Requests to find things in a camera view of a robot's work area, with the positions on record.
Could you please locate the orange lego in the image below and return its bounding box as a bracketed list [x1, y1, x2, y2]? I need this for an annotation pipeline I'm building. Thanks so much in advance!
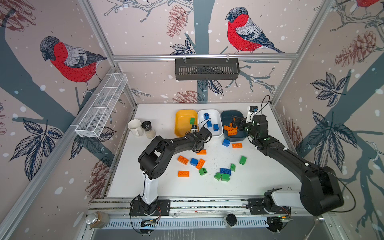
[196, 159, 206, 170]
[178, 156, 189, 165]
[224, 123, 238, 136]
[232, 143, 243, 149]
[197, 149, 207, 155]
[178, 171, 190, 178]

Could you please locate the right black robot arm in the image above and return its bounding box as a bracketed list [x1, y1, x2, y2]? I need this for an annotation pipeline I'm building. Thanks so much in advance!
[232, 115, 345, 216]

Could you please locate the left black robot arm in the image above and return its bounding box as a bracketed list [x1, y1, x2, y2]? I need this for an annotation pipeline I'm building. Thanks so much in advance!
[138, 127, 212, 209]

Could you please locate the white plastic bin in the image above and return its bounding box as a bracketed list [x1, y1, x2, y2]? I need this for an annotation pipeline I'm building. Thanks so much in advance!
[198, 109, 224, 138]

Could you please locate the yellow plastic bin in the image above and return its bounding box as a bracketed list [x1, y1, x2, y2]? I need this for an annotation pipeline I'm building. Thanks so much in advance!
[175, 110, 198, 137]

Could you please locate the dark teal plastic bin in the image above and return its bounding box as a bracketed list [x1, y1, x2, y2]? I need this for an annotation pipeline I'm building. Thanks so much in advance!
[221, 110, 247, 142]

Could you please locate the blue flat lego front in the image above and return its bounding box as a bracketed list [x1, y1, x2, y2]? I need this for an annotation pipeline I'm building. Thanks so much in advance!
[220, 168, 232, 175]

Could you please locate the glass grinder black cap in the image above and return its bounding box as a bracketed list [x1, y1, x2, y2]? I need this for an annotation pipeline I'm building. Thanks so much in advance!
[142, 121, 156, 139]

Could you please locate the white ceramic mug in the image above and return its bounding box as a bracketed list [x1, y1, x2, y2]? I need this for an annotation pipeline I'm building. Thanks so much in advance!
[128, 119, 144, 137]

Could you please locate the black round knob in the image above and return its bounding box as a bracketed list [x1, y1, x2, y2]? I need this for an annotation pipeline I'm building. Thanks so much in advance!
[225, 214, 237, 228]

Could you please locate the metal ladle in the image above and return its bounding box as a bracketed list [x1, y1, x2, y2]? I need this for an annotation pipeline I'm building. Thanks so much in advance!
[303, 216, 325, 240]

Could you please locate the glass jar metal lid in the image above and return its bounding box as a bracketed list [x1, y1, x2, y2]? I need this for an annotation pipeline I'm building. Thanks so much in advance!
[86, 211, 110, 229]

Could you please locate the black wire basket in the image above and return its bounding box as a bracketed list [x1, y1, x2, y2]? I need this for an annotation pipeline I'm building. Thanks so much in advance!
[175, 58, 240, 81]

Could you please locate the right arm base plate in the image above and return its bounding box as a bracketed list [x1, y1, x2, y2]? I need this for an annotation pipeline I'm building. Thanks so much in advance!
[246, 197, 291, 215]

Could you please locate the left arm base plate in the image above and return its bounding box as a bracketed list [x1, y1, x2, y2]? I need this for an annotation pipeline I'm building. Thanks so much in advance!
[129, 196, 171, 217]

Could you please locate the white wire mesh tray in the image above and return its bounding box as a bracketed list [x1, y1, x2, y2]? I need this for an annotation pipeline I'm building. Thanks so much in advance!
[75, 73, 128, 138]

